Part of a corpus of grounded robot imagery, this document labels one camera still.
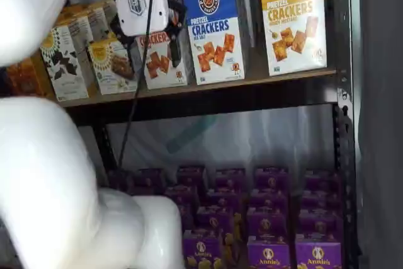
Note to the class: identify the wooden shelf board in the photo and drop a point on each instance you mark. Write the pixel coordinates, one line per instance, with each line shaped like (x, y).
(220, 88)

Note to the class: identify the yellow pretzel crackers box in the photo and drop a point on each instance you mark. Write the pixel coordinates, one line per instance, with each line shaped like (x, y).
(292, 29)

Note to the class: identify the blue white pretzel crackers box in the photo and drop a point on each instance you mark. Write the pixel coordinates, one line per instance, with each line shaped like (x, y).
(214, 29)

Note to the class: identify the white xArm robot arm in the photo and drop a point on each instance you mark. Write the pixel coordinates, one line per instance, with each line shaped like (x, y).
(47, 171)

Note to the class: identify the orange brown snack box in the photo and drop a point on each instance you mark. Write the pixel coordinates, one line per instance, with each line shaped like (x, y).
(25, 77)

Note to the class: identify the black metal shelf rack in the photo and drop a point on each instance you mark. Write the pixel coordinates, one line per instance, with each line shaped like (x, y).
(343, 45)

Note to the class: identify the purple Annie's box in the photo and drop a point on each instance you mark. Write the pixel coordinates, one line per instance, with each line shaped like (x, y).
(223, 198)
(230, 179)
(321, 180)
(270, 179)
(190, 176)
(267, 221)
(321, 201)
(319, 225)
(121, 180)
(203, 250)
(149, 177)
(269, 254)
(267, 199)
(214, 218)
(318, 258)
(181, 195)

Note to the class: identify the yellow snack bar box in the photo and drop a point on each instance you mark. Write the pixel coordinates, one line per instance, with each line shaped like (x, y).
(110, 67)

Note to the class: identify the white sunflower cracker box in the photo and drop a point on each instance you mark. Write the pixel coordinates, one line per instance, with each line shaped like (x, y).
(100, 21)
(80, 29)
(64, 67)

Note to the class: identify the orange pretzel crackers box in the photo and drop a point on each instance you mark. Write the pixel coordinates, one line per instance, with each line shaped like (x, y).
(160, 70)

